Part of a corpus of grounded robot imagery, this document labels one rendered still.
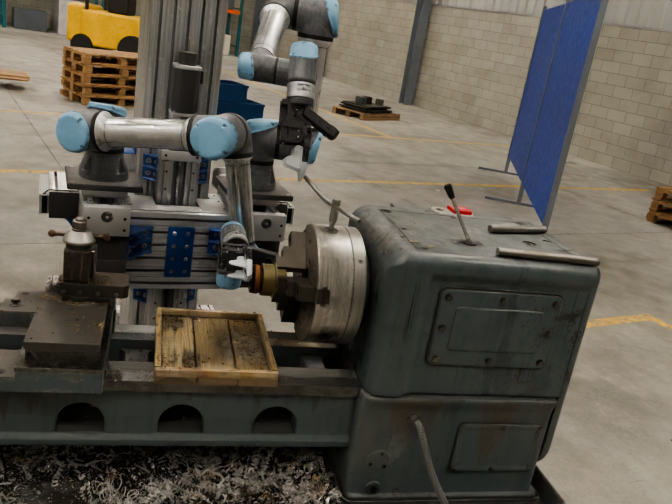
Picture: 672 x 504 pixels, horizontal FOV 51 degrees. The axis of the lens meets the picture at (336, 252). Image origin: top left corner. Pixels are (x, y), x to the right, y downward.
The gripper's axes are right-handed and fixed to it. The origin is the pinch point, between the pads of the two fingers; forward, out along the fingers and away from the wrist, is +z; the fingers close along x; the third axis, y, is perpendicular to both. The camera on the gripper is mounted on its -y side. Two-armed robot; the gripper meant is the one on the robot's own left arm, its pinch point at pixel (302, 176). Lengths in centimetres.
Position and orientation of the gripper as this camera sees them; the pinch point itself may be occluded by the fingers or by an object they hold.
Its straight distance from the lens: 188.7
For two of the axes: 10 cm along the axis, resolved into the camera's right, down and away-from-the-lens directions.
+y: -9.6, -0.8, -2.6
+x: 2.6, -0.1, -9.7
